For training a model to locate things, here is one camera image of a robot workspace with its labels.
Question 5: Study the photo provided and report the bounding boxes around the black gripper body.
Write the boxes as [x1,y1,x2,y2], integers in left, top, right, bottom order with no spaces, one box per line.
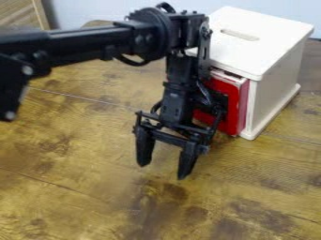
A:
[133,54,225,155]

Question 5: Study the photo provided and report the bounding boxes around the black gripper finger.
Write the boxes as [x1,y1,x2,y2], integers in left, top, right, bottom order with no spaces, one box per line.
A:
[135,126,155,167]
[177,141,207,180]

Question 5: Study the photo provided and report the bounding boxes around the black metal drawer handle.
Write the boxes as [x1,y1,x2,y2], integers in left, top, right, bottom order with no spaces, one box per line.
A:
[150,88,232,132]

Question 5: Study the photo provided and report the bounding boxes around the red wooden drawer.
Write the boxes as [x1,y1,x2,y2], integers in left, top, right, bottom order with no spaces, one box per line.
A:
[206,68,250,136]

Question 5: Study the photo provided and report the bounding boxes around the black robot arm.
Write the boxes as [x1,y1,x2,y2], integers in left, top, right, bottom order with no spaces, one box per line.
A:
[0,2,228,179]

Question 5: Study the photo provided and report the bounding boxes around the white wooden box cabinet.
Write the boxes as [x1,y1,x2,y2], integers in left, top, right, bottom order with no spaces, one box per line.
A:
[210,7,313,140]

